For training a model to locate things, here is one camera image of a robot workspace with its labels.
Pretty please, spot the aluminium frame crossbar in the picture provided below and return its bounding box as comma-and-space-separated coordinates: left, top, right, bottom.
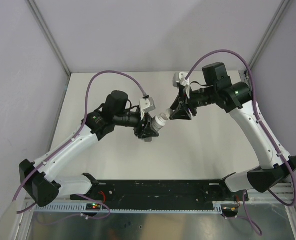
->
247, 183, 293, 203

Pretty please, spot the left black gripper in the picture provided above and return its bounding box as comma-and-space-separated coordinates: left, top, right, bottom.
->
113, 110, 158, 139

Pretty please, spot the white bottle cap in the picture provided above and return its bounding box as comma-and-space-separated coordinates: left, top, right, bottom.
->
164, 108, 173, 119

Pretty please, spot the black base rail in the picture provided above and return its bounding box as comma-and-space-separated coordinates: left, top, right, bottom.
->
70, 178, 250, 211

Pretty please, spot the right aluminium frame post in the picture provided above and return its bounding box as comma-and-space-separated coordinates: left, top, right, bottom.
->
248, 0, 293, 70

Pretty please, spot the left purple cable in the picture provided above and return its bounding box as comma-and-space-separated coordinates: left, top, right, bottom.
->
11, 70, 148, 215

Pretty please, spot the left aluminium frame post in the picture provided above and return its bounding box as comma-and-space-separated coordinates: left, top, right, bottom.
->
25, 0, 71, 77

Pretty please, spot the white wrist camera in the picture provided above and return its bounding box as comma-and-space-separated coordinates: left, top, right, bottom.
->
139, 95, 156, 120
172, 72, 190, 95

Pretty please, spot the grey slotted cable duct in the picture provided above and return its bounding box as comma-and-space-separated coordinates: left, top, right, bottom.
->
32, 201, 238, 216

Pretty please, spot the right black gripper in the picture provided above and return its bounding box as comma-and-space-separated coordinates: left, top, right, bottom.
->
169, 85, 216, 121

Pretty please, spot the white pill bottle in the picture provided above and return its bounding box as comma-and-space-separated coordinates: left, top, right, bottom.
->
151, 113, 168, 132

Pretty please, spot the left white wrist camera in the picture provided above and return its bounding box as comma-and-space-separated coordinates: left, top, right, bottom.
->
139, 95, 156, 120

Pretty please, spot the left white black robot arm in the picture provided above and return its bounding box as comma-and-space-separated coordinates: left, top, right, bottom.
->
19, 90, 159, 207

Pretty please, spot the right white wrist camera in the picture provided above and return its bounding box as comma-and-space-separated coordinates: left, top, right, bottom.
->
172, 72, 190, 95

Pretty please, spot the aluminium frame post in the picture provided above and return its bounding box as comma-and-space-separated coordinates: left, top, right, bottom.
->
25, 0, 71, 77
248, 0, 293, 70

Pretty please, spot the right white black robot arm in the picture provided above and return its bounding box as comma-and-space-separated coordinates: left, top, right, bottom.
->
170, 62, 296, 201

